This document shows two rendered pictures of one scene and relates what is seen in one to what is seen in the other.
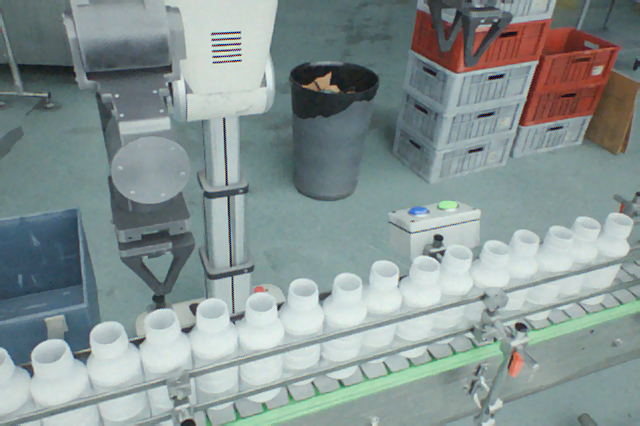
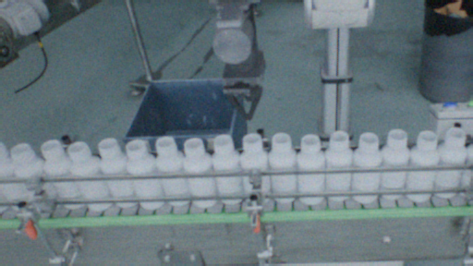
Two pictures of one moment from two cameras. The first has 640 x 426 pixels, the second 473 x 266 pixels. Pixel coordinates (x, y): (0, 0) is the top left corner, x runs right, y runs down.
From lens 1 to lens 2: 0.29 m
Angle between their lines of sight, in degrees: 20
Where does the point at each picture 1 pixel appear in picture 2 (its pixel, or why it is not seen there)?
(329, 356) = (355, 186)
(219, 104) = (333, 18)
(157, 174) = (234, 48)
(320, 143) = (442, 56)
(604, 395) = not seen: outside the picture
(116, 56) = not seen: outside the picture
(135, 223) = (232, 76)
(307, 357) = (339, 182)
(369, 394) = (380, 217)
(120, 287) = not seen: hidden behind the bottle
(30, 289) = (209, 126)
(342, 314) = (362, 158)
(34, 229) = (214, 89)
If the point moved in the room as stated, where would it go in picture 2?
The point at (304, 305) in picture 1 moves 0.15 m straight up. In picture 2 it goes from (337, 147) to (339, 83)
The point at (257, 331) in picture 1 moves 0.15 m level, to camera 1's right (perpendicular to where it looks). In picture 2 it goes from (306, 157) to (378, 175)
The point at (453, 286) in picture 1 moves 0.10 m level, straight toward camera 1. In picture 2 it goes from (448, 156) to (422, 182)
